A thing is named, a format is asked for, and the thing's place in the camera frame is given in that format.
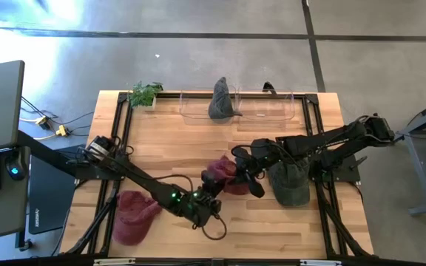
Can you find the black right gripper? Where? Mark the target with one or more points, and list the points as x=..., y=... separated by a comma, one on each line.
x=250, y=168

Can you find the small black clamp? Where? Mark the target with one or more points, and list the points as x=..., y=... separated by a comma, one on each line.
x=268, y=87

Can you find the black aluminium table frame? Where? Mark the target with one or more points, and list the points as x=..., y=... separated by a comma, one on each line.
x=168, y=95

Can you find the clear plastic bin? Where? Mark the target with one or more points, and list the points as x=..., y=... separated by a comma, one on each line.
x=268, y=111
x=194, y=111

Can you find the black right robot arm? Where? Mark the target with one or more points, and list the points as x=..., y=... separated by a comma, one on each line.
x=327, y=142

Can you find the dark grey baseball cap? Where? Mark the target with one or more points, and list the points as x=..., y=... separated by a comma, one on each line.
x=290, y=188
x=220, y=103

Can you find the white bracket strip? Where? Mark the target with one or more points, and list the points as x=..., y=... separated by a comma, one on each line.
x=320, y=262
x=114, y=262

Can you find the grey metal side table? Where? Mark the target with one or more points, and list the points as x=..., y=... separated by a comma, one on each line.
x=419, y=166

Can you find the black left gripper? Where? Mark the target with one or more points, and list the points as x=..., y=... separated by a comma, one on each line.
x=211, y=192

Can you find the black computer mouse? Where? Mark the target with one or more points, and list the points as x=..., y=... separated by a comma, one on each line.
x=15, y=166

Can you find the green plant in white pot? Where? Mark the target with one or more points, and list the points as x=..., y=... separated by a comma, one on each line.
x=142, y=95

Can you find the maroon baseball cap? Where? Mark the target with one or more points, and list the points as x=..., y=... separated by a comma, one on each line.
x=222, y=168
x=133, y=218

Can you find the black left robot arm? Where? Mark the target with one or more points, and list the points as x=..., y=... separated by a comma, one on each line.
x=142, y=181

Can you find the grey operator desk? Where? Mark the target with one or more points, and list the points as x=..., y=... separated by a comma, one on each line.
x=2, y=214

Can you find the black laptop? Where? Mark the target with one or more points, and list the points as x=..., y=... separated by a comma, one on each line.
x=50, y=199

